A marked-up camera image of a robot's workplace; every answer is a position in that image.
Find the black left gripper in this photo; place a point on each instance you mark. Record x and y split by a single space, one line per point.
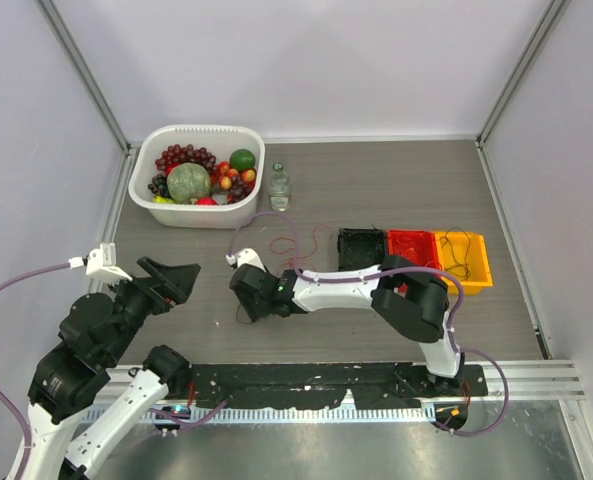
173 282

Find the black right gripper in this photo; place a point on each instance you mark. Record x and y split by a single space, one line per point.
257 310

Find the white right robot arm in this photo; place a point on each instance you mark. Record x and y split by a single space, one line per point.
411 299

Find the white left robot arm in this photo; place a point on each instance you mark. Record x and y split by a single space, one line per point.
93 338

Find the red apple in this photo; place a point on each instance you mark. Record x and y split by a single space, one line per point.
207 201

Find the green melon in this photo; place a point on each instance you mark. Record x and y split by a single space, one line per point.
188 182

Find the black plastic bin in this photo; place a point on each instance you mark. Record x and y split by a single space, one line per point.
360 248

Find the clear glass bottle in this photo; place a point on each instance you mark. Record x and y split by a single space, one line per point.
279 188

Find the peach fruit cluster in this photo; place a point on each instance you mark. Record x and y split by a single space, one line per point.
230 178

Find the red grape bunch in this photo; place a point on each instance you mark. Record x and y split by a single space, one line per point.
176 154

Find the green lime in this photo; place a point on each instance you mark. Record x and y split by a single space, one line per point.
242 159

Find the white plastic basket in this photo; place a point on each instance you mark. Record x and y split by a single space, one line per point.
148 187

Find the red plastic bin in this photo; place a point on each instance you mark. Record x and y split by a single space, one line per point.
416 246

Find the orange plastic bin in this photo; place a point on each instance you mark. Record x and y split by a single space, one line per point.
464 255

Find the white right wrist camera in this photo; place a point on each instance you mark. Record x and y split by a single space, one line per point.
245 256

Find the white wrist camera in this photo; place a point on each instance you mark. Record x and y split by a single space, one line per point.
100 265
245 256

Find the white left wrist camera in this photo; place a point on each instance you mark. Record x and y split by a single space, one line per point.
100 265

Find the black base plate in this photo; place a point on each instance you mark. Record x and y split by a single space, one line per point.
316 386

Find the white slotted cable duct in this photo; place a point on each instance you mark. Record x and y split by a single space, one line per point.
346 413

